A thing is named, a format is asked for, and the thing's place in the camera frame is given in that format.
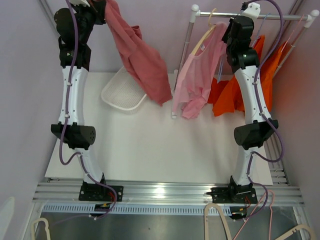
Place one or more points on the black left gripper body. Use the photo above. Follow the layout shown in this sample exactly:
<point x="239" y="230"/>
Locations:
<point x="98" y="19"/>

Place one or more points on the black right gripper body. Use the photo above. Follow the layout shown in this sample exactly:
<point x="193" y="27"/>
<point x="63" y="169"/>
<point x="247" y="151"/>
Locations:
<point x="226" y="39"/>

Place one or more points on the orange t shirt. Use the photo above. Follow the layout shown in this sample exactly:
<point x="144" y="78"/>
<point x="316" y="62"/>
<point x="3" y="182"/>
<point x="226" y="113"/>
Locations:
<point x="267" y="73"/>
<point x="225" y="96"/>

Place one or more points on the dusty rose t shirt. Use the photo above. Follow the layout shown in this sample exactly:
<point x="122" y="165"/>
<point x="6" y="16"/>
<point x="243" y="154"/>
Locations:
<point x="143" y="62"/>

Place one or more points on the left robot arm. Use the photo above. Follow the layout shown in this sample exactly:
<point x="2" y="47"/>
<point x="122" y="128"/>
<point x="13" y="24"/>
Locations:
<point x="74" y="25"/>

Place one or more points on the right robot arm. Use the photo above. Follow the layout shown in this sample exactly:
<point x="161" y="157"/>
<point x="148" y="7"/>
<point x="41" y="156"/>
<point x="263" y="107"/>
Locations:
<point x="259" y="125"/>

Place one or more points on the beige wooden hanger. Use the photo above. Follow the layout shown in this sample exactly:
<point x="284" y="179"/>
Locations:
<point x="211" y="28"/>

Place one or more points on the light pink t shirt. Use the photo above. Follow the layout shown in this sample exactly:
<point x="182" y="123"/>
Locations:
<point x="193" y="84"/>

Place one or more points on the orange t shirt on pink hanger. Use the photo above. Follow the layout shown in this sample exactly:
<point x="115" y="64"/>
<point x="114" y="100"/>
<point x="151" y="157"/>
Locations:
<point x="267" y="73"/>

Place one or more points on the beige hanger on floor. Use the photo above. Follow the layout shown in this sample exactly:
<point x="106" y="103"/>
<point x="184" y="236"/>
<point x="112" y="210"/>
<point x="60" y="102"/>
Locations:
<point x="211" y="226"/>

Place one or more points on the beige hanger at right floor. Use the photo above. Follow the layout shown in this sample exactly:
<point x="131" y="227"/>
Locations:
<point x="296" y="229"/>

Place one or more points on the metal clothes rack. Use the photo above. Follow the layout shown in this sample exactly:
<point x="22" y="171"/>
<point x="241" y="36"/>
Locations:
<point x="195" y="12"/>

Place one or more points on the white plastic laundry basket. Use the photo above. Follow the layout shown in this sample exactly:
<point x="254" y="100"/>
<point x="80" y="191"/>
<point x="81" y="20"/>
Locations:
<point x="123" y="93"/>

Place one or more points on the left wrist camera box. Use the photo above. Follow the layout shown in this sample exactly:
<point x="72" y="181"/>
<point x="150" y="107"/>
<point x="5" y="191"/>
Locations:
<point x="84" y="3"/>

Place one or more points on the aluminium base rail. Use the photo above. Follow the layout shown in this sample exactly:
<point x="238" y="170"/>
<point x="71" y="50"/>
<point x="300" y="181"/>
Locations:
<point x="64" y="190"/>

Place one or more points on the white slotted cable duct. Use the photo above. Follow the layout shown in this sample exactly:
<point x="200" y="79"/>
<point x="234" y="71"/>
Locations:
<point x="131" y="209"/>

